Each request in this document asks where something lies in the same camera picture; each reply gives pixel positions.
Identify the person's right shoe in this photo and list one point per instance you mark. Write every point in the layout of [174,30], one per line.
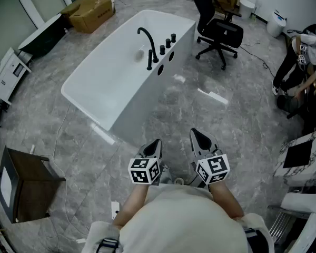
[178,180]

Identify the dark wooden vanity cabinet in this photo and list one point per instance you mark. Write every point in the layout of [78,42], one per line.
[31,183]

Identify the black round stool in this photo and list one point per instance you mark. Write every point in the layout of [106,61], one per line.
[289,103]

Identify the white toilet with tank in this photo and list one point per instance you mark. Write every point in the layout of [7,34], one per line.
[246,8]

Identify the large cardboard box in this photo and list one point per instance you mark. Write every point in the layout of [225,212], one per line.
[92,14]

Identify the small cardboard box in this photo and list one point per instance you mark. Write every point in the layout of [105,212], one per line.
[69,10]

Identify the black rectangular panel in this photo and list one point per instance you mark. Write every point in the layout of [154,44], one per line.
[297,154]

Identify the white power strip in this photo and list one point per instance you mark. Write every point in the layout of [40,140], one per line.
[115,210]

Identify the person's white shirt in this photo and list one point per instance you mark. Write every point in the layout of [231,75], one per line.
[179,220]

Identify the black office chair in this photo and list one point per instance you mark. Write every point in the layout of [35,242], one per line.
[221,33]

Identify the small white adapter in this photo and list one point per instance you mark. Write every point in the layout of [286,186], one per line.
[33,149]

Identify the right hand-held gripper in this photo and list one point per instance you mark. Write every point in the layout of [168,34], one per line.
[213,167]

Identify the white bathtub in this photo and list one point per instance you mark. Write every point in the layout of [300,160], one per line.
[108,88]

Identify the person's right forearm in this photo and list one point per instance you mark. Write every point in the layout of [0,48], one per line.
[226,199]

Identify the black curved faucet spout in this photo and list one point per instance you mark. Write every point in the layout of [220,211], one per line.
[152,42]

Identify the dark green bathtub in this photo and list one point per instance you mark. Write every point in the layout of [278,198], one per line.
[42,37]

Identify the black faucet knob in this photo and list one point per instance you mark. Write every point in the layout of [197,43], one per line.
[173,38]
[162,49]
[168,43]

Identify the white ceramic basin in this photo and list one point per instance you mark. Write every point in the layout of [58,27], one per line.
[305,202]

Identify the white smart toilet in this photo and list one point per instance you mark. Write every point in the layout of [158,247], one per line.
[276,22]

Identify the white cabinet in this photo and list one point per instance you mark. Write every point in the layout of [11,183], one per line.
[5,75]

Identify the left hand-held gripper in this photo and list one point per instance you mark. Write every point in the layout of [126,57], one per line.
[142,175]

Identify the person's left forearm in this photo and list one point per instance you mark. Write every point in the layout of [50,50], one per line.
[133,202]

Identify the chrome towel rack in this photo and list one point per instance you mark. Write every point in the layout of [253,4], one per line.
[279,225]

